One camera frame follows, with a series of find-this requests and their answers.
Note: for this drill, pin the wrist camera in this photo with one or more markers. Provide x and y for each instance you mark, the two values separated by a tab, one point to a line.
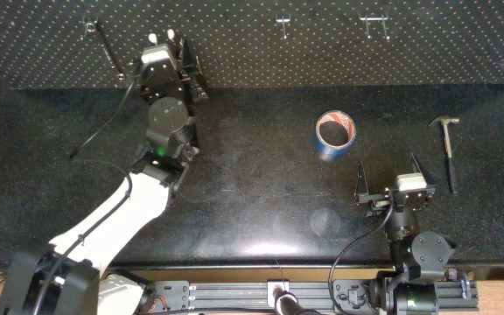
410	181
159	53

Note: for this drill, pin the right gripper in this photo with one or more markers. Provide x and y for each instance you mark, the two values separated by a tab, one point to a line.
414	200

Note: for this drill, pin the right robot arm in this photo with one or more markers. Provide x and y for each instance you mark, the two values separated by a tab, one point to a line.
429	254

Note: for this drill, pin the black pegboard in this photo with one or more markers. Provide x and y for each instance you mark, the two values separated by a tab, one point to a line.
366	57

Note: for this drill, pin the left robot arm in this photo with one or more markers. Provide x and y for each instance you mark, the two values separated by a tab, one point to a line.
121	214

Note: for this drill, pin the hammer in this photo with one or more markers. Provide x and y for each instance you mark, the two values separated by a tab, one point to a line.
448	149

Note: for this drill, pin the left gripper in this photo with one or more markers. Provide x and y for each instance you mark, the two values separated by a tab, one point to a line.
161	81

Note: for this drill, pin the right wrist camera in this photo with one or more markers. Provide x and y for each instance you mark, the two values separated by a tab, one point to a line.
410	181

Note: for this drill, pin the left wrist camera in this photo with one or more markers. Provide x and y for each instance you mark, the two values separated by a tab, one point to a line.
159	53

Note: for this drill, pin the wrench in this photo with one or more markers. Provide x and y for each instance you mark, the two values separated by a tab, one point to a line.
107	52

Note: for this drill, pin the mounting rail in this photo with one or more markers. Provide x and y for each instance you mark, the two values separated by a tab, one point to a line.
234	295

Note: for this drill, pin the roll of blue tape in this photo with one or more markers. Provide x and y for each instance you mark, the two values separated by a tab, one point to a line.
324	146

